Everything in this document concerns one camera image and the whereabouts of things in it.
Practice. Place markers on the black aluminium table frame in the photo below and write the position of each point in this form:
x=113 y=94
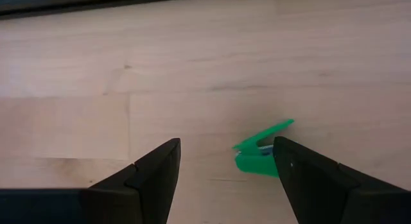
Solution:
x=80 y=4

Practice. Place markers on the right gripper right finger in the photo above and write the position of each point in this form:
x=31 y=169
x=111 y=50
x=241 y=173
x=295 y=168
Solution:
x=321 y=192

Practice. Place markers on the green stapler remover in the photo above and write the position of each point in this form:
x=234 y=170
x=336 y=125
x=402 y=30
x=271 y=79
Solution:
x=253 y=163

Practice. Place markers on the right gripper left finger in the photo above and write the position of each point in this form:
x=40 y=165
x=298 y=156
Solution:
x=151 y=185

